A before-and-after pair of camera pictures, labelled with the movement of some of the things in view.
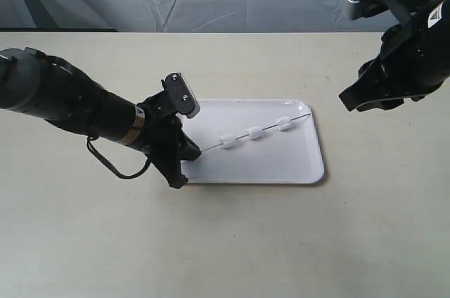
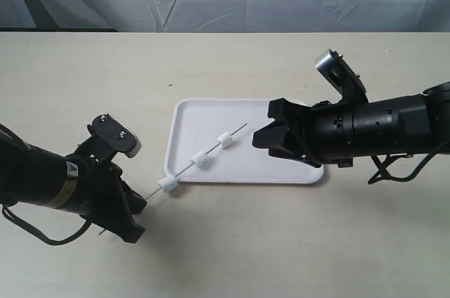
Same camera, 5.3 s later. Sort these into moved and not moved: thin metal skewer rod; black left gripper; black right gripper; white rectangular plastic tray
Moved: black right gripper; black left gripper; thin metal skewer rod
Not moved: white rectangular plastic tray
